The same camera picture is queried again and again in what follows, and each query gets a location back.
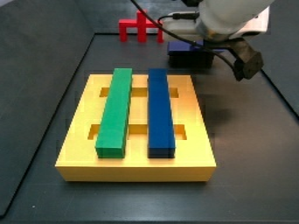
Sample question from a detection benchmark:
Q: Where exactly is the blue rectangular bar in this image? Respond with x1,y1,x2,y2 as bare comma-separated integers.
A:
147,68,176,158

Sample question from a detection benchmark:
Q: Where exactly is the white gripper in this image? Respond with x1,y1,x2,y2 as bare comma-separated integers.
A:
163,7,270,81

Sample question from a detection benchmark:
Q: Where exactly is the black cable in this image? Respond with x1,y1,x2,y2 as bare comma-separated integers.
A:
130,0,240,73

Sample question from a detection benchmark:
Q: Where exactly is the green rectangular bar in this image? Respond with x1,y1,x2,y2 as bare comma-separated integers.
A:
95,68,133,158

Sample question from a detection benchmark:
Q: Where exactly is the black angled fixture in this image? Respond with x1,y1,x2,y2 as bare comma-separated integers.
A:
169,51,214,68

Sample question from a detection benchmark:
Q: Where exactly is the red comb-shaped block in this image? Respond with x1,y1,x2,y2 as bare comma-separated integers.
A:
118,10,155,43

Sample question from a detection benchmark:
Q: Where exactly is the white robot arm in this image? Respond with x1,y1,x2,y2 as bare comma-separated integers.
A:
163,0,276,81

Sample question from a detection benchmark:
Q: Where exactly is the yellow slotted board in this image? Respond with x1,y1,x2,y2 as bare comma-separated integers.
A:
55,74,217,182

